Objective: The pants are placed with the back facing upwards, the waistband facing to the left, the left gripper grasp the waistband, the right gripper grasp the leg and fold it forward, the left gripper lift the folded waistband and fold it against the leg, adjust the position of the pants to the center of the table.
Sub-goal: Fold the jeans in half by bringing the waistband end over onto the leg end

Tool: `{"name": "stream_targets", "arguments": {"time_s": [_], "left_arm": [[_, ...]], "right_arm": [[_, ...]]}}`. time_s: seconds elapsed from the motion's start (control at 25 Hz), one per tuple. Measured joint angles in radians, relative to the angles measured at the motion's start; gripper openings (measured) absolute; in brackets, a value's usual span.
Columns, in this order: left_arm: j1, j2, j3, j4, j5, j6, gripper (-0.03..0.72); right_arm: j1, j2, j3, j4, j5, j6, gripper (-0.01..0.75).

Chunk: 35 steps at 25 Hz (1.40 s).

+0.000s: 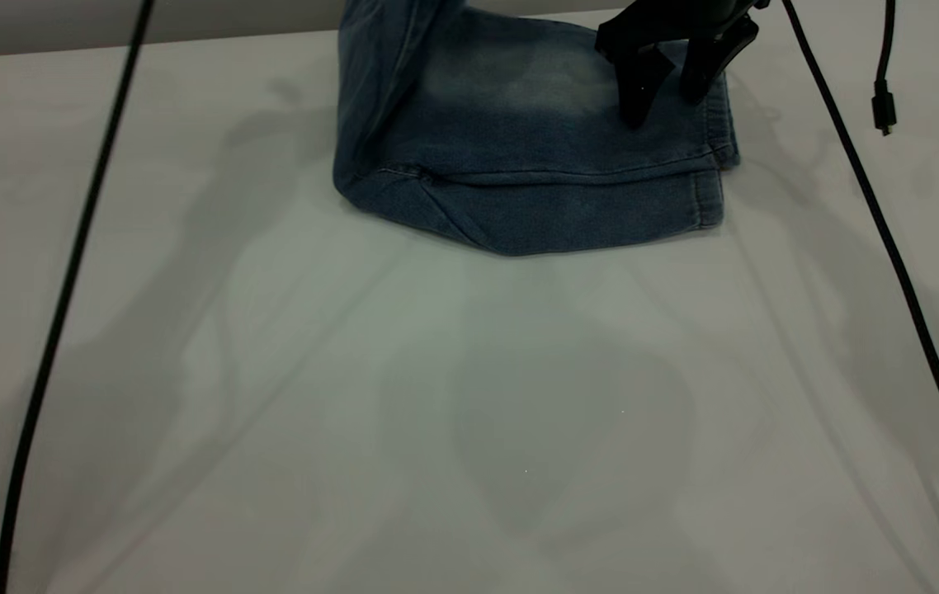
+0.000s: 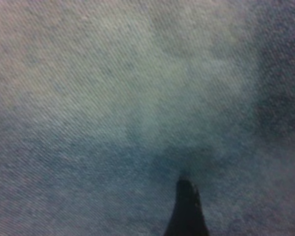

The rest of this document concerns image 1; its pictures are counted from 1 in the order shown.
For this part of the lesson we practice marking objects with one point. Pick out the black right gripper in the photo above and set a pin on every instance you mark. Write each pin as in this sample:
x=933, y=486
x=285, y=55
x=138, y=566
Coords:
x=684, y=18

